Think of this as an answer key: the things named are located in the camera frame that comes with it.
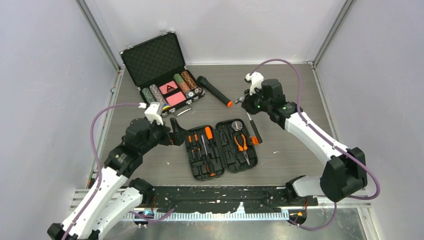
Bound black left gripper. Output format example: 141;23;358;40
140;116;189;154

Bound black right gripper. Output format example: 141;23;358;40
241;86;272;116

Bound small black orange screwdriver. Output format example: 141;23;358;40
194;133;202;156
187;135;195;159

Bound small claw hammer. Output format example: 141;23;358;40
234;96;263;144

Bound long black orange screwdriver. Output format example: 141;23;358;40
204;126;214;143

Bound black plastic tool case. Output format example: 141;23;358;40
185;118;259;181

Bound round tape measure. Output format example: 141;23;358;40
231;120;244;132

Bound orange case latch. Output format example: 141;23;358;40
250;136;260;145

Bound black orange medium screwdriver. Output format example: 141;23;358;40
201;135;216;177

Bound orange handled pliers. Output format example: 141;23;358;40
234;133;251;166

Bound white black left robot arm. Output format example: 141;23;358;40
47;118;189;240

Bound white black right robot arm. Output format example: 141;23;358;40
241;78;368;205

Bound pink card deck lower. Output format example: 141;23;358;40
165;91;187;107

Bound pink card deck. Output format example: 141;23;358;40
158;80;179;95
165;91;187;107

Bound pink card deck upper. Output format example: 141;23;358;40
158;80;179;95

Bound black orange flashlight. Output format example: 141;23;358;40
197;76;233;108

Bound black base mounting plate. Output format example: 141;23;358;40
139;186;318;214

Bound black poker chip case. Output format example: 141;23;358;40
119;31;206;117

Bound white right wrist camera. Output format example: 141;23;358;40
245;71;264;96

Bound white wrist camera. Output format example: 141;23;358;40
245;71;264;96
138;101;164;126

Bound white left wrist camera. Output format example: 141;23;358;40
138;101;164;126

